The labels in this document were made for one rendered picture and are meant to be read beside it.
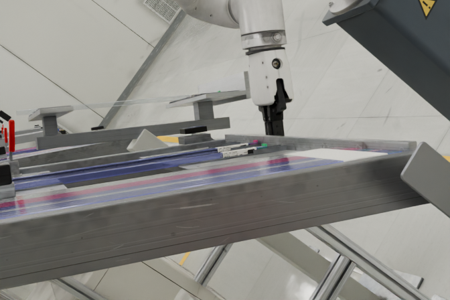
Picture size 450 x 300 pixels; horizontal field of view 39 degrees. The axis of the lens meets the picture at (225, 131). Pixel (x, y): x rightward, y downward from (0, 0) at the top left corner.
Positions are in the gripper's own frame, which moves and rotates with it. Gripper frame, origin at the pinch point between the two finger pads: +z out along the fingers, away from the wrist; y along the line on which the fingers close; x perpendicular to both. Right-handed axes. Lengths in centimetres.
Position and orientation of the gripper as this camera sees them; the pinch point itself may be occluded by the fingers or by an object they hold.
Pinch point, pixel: (274, 131)
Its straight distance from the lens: 121.5
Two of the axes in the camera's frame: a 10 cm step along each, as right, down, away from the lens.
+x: -9.4, 1.3, -3.2
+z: 1.2, 9.9, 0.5
